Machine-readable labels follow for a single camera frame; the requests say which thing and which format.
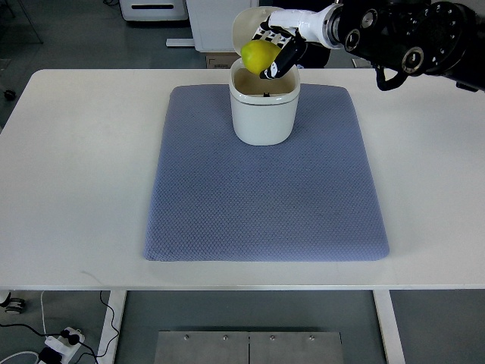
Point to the yellow lemon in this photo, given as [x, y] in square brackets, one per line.
[258, 55]

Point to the right white table leg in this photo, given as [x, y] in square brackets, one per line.
[389, 331]

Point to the metal floor plate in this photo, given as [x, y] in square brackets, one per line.
[248, 347]

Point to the left white table leg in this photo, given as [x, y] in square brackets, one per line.
[114, 302]

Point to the cardboard box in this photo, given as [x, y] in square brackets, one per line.
[220, 60]

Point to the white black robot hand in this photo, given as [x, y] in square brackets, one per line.
[285, 27]

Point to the grey floor socket plate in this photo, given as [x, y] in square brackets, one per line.
[361, 63]

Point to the black caster wheel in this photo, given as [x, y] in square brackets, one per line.
[9, 94]

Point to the white cabinet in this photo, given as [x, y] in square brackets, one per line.
[211, 23]

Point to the white appliance with slot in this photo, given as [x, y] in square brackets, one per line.
[153, 10]

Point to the white trash bin open lid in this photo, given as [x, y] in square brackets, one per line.
[263, 111]

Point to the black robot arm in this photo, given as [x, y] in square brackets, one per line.
[403, 39]

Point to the white table leg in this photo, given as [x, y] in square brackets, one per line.
[389, 331]
[114, 302]

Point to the blue textured mat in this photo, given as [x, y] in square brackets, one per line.
[310, 198]

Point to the white power strip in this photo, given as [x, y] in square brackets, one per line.
[61, 348]

